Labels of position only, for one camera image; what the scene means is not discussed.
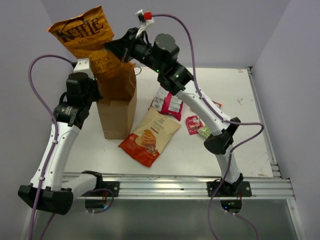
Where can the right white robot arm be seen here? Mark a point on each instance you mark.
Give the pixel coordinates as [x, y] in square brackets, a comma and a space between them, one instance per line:
[162, 57]

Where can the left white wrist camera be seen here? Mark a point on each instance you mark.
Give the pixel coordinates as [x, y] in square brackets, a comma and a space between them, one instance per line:
[82, 65]

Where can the colourful fruit candy packet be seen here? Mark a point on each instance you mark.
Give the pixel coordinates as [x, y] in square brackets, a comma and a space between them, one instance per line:
[217, 104]

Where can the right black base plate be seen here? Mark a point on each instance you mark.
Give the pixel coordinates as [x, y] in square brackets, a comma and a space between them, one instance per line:
[242, 189]

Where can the pink silver chips bag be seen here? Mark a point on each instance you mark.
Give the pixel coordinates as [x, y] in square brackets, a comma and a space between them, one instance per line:
[167, 104]

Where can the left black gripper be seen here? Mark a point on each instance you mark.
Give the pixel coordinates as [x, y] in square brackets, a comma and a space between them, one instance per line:
[93, 82]

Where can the orange Kettle chips bag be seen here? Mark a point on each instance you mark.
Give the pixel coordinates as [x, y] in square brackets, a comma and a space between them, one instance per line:
[85, 35]

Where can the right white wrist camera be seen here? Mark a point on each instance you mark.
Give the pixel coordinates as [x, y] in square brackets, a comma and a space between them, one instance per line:
[145, 19]

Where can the small pink candy packet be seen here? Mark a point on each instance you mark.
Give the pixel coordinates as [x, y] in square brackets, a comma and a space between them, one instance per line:
[193, 124]

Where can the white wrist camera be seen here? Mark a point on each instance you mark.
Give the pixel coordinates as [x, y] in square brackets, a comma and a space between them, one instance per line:
[82, 65]
[145, 19]

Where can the brown paper bag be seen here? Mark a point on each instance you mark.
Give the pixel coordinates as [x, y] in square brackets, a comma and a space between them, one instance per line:
[117, 108]

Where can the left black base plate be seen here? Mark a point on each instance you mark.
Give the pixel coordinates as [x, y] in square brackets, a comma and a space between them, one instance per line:
[104, 189]

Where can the small green candy packet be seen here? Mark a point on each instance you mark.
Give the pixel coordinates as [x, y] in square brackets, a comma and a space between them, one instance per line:
[204, 131]

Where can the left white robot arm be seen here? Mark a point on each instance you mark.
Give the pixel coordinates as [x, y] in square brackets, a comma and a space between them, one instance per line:
[46, 191]

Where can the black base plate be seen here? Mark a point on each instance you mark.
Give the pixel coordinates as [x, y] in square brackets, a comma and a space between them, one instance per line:
[104, 189]
[242, 189]

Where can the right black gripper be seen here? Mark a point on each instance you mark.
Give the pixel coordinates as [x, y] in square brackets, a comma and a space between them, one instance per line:
[122, 48]

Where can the aluminium extrusion rail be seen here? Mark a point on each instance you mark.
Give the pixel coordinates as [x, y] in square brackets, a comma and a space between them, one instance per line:
[161, 187]

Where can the cassava chips bag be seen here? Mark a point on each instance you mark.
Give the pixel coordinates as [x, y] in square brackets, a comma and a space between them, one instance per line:
[150, 137]

